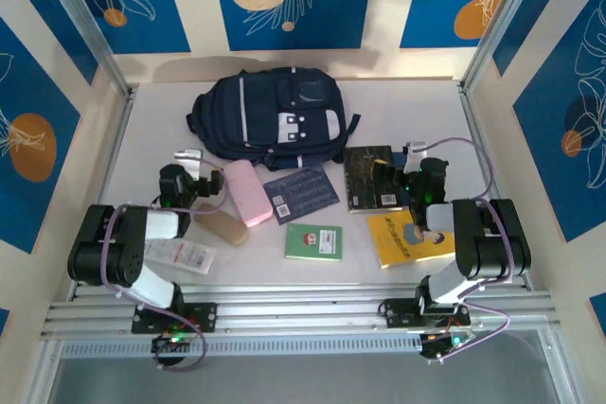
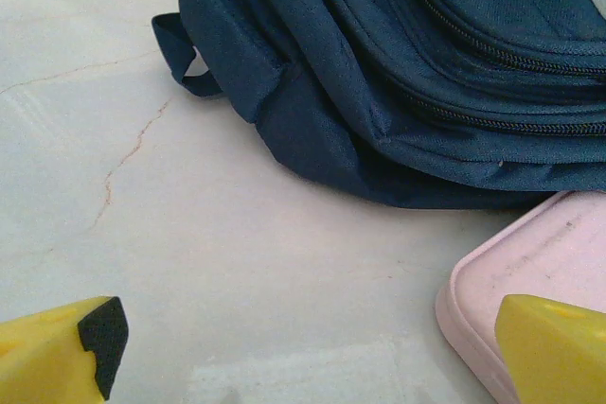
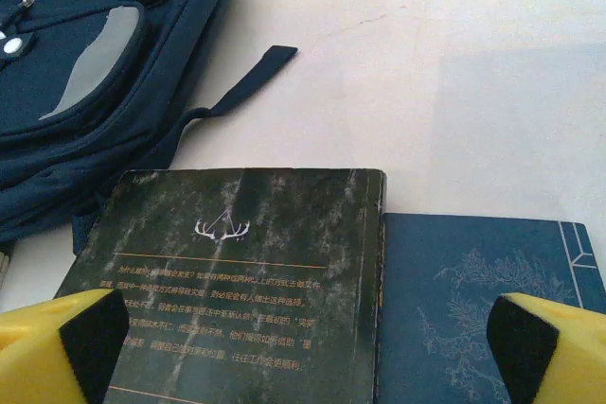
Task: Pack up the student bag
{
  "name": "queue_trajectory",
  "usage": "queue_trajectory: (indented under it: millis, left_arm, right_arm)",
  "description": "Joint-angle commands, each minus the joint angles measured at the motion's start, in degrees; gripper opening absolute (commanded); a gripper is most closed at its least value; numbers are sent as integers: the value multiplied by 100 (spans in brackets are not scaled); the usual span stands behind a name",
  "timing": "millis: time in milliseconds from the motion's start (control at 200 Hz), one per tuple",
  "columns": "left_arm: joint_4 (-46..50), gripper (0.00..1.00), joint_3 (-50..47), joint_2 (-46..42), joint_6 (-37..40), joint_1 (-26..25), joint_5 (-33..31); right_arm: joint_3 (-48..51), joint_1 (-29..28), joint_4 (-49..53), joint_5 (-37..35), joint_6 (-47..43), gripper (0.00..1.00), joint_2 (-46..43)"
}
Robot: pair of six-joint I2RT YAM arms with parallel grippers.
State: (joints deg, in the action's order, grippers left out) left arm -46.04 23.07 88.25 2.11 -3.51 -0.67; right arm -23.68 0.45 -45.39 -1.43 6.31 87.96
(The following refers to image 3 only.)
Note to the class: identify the dark book with text cover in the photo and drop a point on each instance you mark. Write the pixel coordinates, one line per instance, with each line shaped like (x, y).
(246, 290)

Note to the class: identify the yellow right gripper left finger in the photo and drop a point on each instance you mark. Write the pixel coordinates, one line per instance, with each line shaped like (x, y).
(42, 352)

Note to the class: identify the navy blue student backpack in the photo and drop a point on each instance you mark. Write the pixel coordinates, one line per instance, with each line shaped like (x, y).
(94, 68)

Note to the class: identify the blue thread-bound style book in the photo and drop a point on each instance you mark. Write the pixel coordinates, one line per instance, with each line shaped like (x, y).
(440, 290)

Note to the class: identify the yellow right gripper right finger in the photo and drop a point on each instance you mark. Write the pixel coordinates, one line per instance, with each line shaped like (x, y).
(563, 356)

